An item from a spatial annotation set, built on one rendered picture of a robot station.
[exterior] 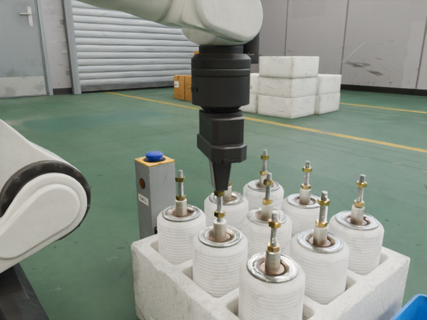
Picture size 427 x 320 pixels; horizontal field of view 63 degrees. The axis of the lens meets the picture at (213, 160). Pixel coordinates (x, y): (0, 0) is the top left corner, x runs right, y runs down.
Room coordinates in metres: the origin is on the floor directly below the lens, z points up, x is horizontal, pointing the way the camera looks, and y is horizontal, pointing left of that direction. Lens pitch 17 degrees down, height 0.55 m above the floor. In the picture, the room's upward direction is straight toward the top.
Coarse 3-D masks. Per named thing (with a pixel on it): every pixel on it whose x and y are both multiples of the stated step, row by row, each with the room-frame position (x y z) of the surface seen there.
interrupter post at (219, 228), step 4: (216, 220) 0.53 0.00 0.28; (224, 220) 0.53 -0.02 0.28; (216, 224) 0.53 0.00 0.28; (220, 224) 0.52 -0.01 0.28; (224, 224) 0.53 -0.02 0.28; (216, 228) 0.53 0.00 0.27; (220, 228) 0.52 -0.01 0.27; (224, 228) 0.53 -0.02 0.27; (216, 232) 0.53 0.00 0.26; (220, 232) 0.52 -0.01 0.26; (224, 232) 0.53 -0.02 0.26; (216, 236) 0.53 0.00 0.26; (220, 236) 0.52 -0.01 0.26; (224, 236) 0.53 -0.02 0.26
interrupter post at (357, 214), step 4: (352, 208) 0.59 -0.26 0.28; (356, 208) 0.58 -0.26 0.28; (360, 208) 0.58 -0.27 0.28; (364, 208) 0.59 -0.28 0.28; (352, 212) 0.59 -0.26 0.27; (356, 212) 0.58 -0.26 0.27; (360, 212) 0.58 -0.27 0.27; (352, 216) 0.59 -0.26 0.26; (356, 216) 0.58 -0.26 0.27; (360, 216) 0.58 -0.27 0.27; (352, 220) 0.59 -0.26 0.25; (356, 220) 0.58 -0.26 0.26; (360, 220) 0.58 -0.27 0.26
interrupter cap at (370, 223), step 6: (336, 216) 0.61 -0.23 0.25; (342, 216) 0.61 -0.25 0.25; (348, 216) 0.61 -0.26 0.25; (366, 216) 0.61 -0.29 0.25; (342, 222) 0.58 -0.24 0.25; (348, 222) 0.58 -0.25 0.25; (366, 222) 0.59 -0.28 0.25; (372, 222) 0.58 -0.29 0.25; (378, 222) 0.58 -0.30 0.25; (354, 228) 0.56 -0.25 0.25; (360, 228) 0.56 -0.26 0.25; (366, 228) 0.56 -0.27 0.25; (372, 228) 0.56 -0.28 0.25
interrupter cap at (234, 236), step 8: (200, 232) 0.54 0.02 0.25; (208, 232) 0.54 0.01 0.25; (232, 232) 0.54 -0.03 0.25; (240, 232) 0.54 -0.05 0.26; (200, 240) 0.52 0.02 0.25; (208, 240) 0.52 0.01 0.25; (216, 240) 0.52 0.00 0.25; (224, 240) 0.52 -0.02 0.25; (232, 240) 0.52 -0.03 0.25; (240, 240) 0.52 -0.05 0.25
